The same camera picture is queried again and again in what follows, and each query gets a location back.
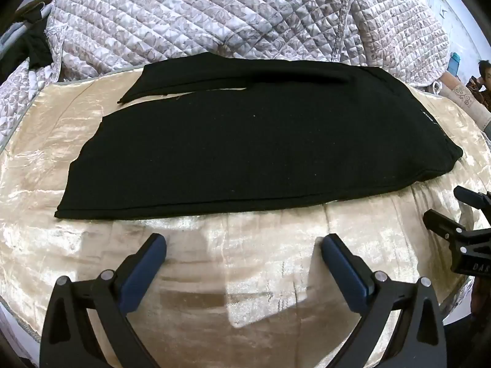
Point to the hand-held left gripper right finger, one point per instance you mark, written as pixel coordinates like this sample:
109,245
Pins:
346,273

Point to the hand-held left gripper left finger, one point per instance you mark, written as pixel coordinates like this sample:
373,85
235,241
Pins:
141,273

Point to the black garment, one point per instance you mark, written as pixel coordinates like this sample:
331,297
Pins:
36,46

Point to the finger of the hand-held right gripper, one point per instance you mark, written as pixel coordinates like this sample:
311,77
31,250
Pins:
471,196
441,224

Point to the floral quilted bedspread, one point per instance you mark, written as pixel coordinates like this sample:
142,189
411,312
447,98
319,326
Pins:
191,19

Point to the blue bottle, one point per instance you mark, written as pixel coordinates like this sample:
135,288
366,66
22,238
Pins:
455,63

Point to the black pants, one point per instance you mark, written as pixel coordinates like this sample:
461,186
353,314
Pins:
249,161

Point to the beige velvet blanket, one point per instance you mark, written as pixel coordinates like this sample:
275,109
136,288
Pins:
245,272

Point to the beige patterned sofa armrest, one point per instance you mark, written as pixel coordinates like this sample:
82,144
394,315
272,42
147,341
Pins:
462,97

